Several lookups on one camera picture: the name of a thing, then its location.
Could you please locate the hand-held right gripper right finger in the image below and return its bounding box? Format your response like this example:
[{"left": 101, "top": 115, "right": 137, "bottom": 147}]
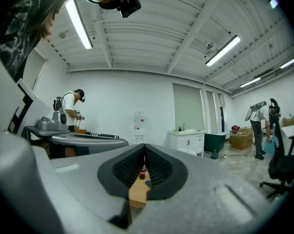
[{"left": 131, "top": 143, "right": 278, "bottom": 234}]

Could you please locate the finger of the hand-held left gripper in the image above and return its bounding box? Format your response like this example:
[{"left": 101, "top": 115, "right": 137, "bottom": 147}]
[
  {"left": 50, "top": 139, "right": 129, "bottom": 159},
  {"left": 51, "top": 133, "right": 127, "bottom": 142}
]

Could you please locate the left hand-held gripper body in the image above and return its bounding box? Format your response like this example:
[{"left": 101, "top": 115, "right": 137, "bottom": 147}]
[{"left": 7, "top": 78, "right": 69, "bottom": 141}]

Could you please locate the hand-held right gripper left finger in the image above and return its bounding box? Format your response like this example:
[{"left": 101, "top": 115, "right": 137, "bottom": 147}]
[{"left": 32, "top": 143, "right": 146, "bottom": 234}]

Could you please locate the wooden coffee table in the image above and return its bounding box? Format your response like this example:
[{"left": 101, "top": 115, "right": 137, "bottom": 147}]
[{"left": 128, "top": 164, "right": 152, "bottom": 209}]

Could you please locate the white water dispenser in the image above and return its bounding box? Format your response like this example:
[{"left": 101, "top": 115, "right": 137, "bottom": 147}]
[{"left": 133, "top": 128, "right": 146, "bottom": 146}]

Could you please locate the clear water jug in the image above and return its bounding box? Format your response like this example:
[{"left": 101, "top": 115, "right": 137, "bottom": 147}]
[{"left": 134, "top": 111, "right": 146, "bottom": 131}]

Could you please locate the white flower-shaped chair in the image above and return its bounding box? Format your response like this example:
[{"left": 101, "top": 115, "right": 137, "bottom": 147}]
[{"left": 177, "top": 147, "right": 198, "bottom": 156}]

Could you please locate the dark green bin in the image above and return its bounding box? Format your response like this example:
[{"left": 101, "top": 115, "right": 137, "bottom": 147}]
[{"left": 204, "top": 132, "right": 228, "bottom": 153}]

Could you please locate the white sink cabinet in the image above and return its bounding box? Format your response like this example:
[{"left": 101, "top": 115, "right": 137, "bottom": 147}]
[{"left": 168, "top": 128, "right": 206, "bottom": 157}]

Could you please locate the large cardboard box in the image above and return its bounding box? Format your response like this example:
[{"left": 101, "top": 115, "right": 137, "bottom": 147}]
[{"left": 231, "top": 127, "right": 254, "bottom": 150}]

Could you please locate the black door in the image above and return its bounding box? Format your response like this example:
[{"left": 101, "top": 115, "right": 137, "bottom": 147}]
[{"left": 219, "top": 106, "right": 225, "bottom": 133}]

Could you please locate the black office chair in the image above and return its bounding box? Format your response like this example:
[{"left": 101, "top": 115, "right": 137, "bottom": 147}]
[{"left": 259, "top": 98, "right": 294, "bottom": 199}]

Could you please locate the teal board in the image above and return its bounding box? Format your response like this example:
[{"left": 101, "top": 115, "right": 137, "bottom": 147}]
[{"left": 263, "top": 135, "right": 279, "bottom": 156}]

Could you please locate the person's black printed shirt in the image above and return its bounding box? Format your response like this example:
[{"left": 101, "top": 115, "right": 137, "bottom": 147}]
[{"left": 0, "top": 0, "right": 52, "bottom": 82}]

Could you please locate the grey roller blind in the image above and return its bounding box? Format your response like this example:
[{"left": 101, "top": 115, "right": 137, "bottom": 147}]
[{"left": 172, "top": 83, "right": 205, "bottom": 133}]

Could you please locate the ceiling tube light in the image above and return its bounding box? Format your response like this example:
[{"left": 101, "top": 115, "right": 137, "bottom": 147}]
[
  {"left": 239, "top": 77, "right": 261, "bottom": 89},
  {"left": 205, "top": 35, "right": 241, "bottom": 67},
  {"left": 65, "top": 0, "right": 93, "bottom": 50},
  {"left": 280, "top": 56, "right": 294, "bottom": 70}
]

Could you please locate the white desk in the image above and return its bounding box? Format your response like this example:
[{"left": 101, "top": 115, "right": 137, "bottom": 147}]
[{"left": 280, "top": 123, "right": 294, "bottom": 156}]

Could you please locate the black power cable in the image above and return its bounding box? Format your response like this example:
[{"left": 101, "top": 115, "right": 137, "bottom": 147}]
[{"left": 224, "top": 142, "right": 256, "bottom": 158}]

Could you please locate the black head-mounted camera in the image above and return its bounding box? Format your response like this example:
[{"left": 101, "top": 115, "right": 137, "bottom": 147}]
[{"left": 98, "top": 0, "right": 142, "bottom": 19}]

